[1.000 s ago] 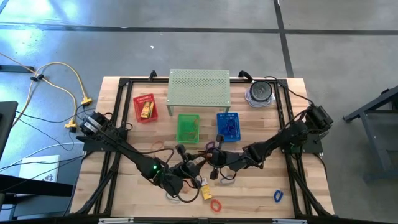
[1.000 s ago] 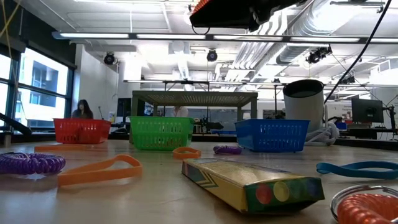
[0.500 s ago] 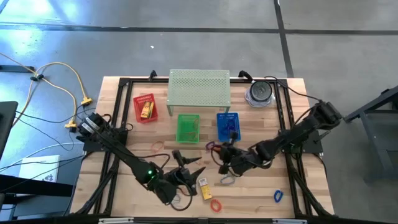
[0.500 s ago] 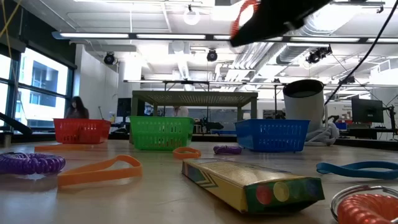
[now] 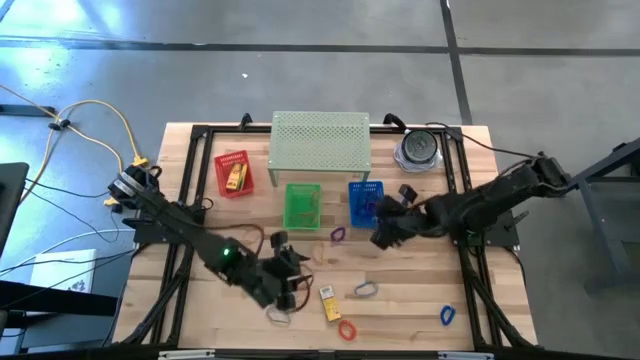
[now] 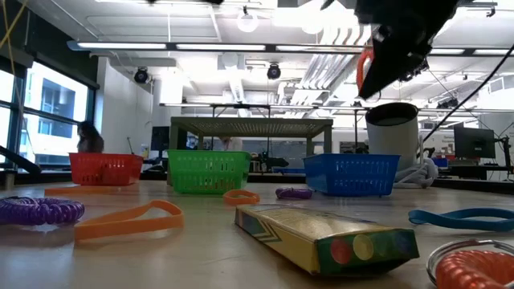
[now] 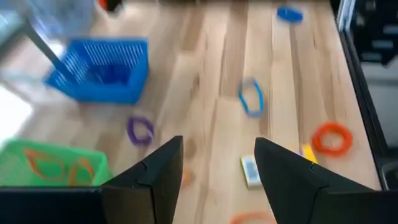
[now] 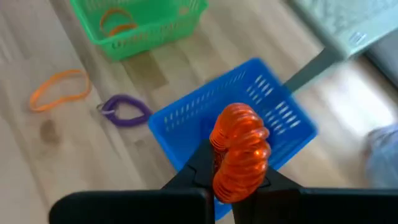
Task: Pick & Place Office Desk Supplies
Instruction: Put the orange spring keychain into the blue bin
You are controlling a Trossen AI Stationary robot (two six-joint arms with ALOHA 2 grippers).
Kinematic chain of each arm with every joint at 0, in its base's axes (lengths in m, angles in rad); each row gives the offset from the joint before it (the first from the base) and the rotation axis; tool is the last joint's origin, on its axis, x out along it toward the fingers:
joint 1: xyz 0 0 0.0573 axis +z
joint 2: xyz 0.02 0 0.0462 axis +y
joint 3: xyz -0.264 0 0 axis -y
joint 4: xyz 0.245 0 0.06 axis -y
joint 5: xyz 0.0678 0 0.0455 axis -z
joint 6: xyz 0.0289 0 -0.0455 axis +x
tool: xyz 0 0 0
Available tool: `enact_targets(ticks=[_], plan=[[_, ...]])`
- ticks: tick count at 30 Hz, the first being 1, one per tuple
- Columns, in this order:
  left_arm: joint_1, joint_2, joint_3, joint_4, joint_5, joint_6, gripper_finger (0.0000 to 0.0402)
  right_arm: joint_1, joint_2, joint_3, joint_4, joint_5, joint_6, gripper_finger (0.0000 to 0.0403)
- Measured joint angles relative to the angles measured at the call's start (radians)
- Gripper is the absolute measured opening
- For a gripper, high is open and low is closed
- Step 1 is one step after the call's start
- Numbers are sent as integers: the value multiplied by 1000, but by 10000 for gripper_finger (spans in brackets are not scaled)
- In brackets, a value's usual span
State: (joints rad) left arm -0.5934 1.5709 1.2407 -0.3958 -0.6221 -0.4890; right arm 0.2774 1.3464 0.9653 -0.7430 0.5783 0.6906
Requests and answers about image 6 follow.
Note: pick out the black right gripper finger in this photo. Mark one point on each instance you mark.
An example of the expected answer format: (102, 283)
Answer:
(389, 64)

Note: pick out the blue rubber band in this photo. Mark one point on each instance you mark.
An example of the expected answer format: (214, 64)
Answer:
(413, 218)

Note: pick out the purple coil wristband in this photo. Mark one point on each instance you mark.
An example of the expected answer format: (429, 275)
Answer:
(40, 210)
(294, 194)

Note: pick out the yellow crayon box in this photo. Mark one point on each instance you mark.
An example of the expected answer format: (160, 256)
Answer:
(321, 237)

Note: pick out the green plastic basket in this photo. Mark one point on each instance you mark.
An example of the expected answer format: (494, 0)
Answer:
(209, 172)

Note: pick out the red coil wristband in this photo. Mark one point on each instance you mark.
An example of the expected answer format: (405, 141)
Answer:
(474, 269)

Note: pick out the white ceiling pipes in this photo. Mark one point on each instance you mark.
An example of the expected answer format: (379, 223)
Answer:
(341, 36)

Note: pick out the black ceiling lamp cluster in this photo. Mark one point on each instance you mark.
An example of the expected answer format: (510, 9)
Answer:
(447, 104)

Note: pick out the white cylinder with black top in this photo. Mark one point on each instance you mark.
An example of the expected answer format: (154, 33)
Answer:
(391, 140)

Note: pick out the black computer monitor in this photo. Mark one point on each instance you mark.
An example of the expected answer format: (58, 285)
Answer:
(474, 142)

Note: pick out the black ceiling spot lamp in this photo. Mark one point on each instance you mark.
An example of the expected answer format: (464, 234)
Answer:
(141, 75)
(274, 71)

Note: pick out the blue plastic basket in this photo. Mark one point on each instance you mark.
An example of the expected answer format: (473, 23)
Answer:
(351, 174)

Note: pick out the black background machine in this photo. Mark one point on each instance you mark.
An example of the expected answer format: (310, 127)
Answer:
(275, 162)

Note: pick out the long linear ceiling light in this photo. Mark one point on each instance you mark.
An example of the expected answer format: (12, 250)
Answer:
(221, 47)

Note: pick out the person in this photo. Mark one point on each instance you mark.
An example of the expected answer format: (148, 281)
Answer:
(231, 143)
(89, 138)

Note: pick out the dark monitor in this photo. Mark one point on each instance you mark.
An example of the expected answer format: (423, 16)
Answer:
(160, 138)

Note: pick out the red plastic basket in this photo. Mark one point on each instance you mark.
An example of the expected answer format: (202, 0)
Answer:
(105, 168)

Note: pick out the black slanted bar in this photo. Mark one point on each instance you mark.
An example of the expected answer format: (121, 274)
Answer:
(20, 159)

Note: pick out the black background rig frame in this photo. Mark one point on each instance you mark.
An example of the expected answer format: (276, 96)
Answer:
(241, 106)

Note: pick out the large window dark frame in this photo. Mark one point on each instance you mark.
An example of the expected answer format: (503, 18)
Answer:
(56, 100)

